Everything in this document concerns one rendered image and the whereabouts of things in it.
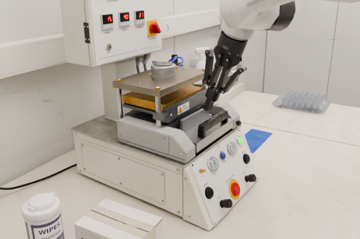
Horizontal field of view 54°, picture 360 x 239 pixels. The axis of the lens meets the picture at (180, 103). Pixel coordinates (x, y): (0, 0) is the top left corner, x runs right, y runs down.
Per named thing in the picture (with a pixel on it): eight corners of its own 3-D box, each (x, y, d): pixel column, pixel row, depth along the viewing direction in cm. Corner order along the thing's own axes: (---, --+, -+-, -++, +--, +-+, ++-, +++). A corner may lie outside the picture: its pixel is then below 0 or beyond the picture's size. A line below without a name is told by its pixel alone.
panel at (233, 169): (213, 227, 98) (189, 164, 96) (257, 179, 121) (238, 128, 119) (219, 227, 96) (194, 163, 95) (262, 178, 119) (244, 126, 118)
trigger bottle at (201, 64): (196, 94, 197) (197, 49, 189) (192, 90, 204) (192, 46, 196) (211, 92, 199) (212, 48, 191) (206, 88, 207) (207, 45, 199)
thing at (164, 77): (99, 105, 113) (96, 65, 109) (160, 83, 137) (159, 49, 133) (160, 121, 100) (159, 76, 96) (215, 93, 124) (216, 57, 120)
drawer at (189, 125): (119, 132, 115) (118, 109, 113) (161, 112, 132) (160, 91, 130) (196, 155, 99) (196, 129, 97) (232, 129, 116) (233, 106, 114)
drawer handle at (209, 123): (197, 137, 102) (197, 124, 100) (222, 120, 113) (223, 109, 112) (203, 139, 101) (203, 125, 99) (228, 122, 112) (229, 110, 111)
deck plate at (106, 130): (70, 130, 120) (70, 127, 119) (139, 102, 146) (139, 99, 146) (184, 168, 95) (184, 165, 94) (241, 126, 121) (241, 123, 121)
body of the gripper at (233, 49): (214, 30, 93) (203, 61, 98) (241, 44, 90) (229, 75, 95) (228, 27, 99) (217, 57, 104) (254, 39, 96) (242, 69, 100)
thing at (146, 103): (122, 106, 112) (120, 77, 109) (165, 89, 129) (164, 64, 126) (166, 118, 103) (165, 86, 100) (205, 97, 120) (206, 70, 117)
